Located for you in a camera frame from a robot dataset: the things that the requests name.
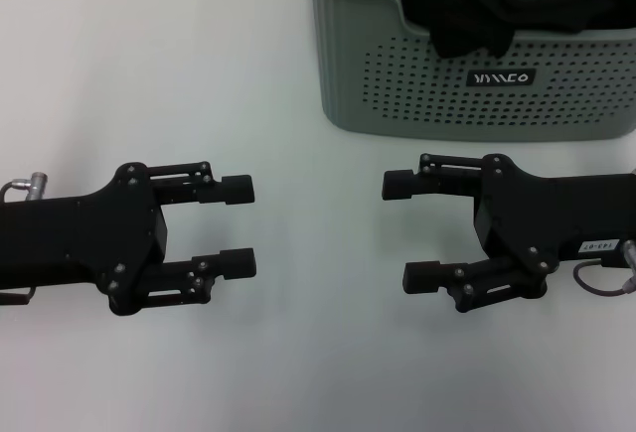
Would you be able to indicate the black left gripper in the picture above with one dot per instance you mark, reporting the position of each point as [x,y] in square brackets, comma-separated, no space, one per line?
[79,243]

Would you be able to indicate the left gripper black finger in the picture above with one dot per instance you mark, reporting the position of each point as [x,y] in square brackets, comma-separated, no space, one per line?
[233,189]

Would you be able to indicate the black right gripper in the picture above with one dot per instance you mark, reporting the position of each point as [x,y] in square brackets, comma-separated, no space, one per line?
[536,218]

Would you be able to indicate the grey-green perforated storage box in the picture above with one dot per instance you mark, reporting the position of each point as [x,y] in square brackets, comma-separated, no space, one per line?
[447,99]

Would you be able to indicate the black cloth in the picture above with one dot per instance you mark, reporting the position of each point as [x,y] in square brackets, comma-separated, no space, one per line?
[447,5]

